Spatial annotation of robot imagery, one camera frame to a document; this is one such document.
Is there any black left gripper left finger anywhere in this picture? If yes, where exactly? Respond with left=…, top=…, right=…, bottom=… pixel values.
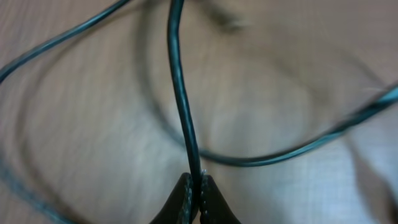
left=150, top=173, right=193, bottom=224

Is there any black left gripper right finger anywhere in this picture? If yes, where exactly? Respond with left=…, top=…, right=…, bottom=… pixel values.
left=199, top=170, right=241, bottom=224

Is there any black USB cable long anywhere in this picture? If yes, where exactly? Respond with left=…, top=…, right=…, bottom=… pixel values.
left=1, top=0, right=397, bottom=223

